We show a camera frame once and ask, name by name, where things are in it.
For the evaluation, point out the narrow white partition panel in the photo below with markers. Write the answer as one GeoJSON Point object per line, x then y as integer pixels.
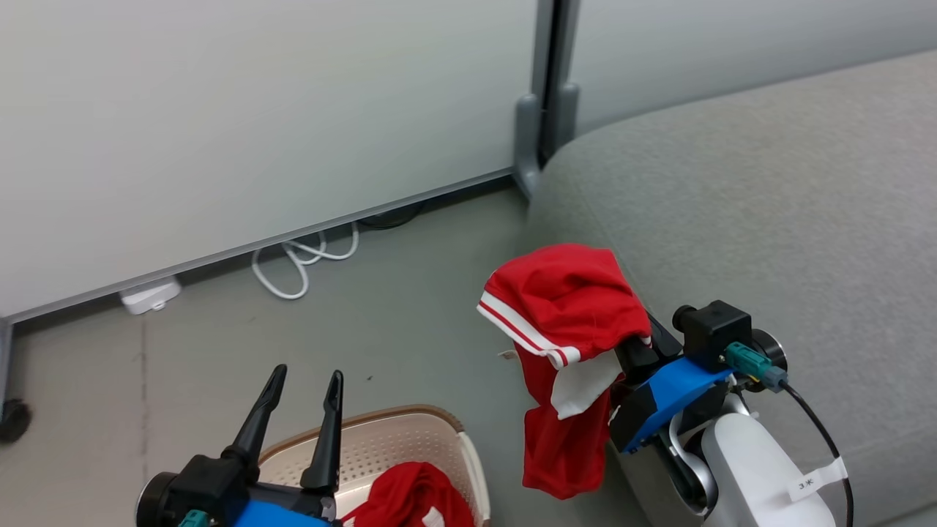
{"type": "Point", "coordinates": [732, 51]}

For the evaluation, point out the cream perforated laundry basket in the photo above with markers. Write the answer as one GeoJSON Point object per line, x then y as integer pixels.
{"type": "Point", "coordinates": [410, 439]}

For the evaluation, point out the red garment with white stripes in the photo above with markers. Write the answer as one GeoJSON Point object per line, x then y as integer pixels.
{"type": "Point", "coordinates": [567, 300]}

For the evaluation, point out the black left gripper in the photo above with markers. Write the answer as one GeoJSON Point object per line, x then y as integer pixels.
{"type": "Point", "coordinates": [198, 487]}

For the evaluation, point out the white power adapter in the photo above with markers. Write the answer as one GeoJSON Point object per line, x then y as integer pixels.
{"type": "Point", "coordinates": [150, 295]}

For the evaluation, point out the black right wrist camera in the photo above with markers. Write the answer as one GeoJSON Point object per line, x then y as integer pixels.
{"type": "Point", "coordinates": [721, 329]}

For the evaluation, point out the grey partition foot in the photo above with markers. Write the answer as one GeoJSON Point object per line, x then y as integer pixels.
{"type": "Point", "coordinates": [565, 117]}
{"type": "Point", "coordinates": [525, 146]}

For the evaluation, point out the black caster wheel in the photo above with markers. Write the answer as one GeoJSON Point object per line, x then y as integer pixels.
{"type": "Point", "coordinates": [13, 421]}

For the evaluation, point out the blue right camera mount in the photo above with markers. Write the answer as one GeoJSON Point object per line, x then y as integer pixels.
{"type": "Point", "coordinates": [670, 395]}

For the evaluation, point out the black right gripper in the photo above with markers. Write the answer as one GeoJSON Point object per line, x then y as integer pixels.
{"type": "Point", "coordinates": [638, 355]}

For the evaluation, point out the grey partition leg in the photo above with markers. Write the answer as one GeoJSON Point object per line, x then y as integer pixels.
{"type": "Point", "coordinates": [4, 359]}

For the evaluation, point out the grey fabric sofa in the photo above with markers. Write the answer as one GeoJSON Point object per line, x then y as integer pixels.
{"type": "Point", "coordinates": [768, 219]}

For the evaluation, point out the large white partition panel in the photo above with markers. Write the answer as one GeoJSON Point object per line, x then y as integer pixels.
{"type": "Point", "coordinates": [256, 124]}

